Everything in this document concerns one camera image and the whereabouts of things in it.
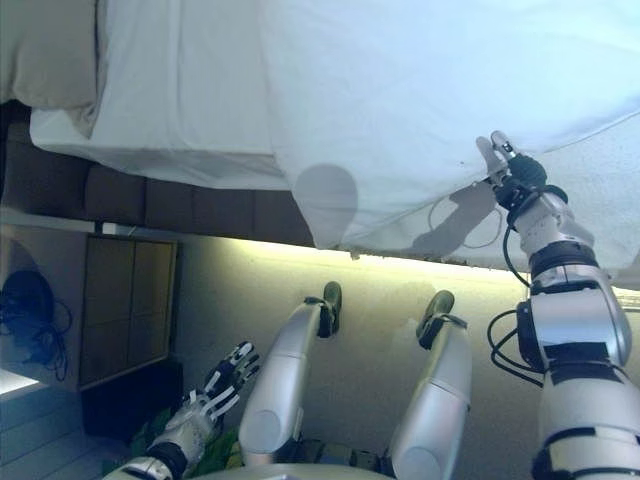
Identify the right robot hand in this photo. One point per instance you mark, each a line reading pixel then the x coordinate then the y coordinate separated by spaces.
pixel 520 175

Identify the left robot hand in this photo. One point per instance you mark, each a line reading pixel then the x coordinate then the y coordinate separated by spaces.
pixel 225 375

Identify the white duvet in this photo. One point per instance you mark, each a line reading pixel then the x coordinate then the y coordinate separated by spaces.
pixel 425 75

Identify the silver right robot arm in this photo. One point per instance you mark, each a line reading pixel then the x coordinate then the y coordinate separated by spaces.
pixel 575 325

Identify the white fitted bed sheet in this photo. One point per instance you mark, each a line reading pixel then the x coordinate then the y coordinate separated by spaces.
pixel 175 100

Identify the silver left robot leg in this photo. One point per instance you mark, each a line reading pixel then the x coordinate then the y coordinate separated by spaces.
pixel 280 380

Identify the silver robot leg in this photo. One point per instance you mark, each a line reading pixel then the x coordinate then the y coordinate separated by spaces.
pixel 440 400
pixel 280 380

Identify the green cloth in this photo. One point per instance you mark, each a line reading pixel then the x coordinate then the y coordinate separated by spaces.
pixel 225 445

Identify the dark box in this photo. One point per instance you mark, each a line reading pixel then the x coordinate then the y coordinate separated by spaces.
pixel 130 400

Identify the silver robot torso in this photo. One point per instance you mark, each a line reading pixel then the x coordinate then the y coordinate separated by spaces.
pixel 290 472

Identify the wooden nightstand cabinet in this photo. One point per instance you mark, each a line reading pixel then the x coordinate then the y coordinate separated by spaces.
pixel 127 300

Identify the dark left robot foot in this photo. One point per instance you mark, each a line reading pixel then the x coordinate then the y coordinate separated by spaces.
pixel 332 300

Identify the dark robot foot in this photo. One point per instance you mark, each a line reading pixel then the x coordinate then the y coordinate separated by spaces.
pixel 332 300
pixel 437 305

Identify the dark right robot foot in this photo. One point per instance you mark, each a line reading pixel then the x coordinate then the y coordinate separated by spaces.
pixel 437 305

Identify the small white charger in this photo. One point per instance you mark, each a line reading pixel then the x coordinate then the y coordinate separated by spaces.
pixel 111 228

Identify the silver right robot leg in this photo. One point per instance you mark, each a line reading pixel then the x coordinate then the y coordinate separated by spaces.
pixel 440 400

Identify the white shelf board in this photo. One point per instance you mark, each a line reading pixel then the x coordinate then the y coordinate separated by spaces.
pixel 50 220

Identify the beige pillow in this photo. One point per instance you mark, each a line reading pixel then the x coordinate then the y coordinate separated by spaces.
pixel 45 50

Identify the dark brown bed frame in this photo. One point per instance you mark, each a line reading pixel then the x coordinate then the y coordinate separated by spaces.
pixel 175 205

